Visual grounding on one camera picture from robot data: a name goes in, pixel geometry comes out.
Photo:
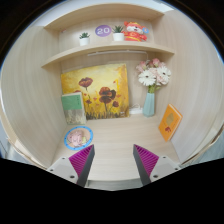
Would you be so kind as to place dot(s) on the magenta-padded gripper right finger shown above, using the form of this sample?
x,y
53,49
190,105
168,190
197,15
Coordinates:
x,y
145,159

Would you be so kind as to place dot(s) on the yellow poppy painting canvas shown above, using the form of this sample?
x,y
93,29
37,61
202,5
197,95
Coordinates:
x,y
100,86

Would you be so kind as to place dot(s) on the orange book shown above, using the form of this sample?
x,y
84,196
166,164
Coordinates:
x,y
170,121

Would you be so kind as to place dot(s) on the pink and white flower bouquet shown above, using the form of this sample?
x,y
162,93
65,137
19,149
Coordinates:
x,y
151,75

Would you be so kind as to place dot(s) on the wooden shelf unit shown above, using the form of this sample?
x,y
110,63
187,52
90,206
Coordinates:
x,y
106,46

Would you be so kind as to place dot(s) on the white power strip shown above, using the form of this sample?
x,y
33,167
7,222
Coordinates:
x,y
136,111

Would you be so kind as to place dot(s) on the round blue-rimmed mouse pad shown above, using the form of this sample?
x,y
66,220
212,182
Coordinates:
x,y
68,141

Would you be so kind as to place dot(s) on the pale teal vase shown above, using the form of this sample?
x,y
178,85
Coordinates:
x,y
149,106

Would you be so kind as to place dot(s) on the green book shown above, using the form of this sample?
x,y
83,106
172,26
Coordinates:
x,y
72,106

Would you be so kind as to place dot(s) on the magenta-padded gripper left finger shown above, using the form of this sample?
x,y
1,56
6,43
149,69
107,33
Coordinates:
x,y
82,159

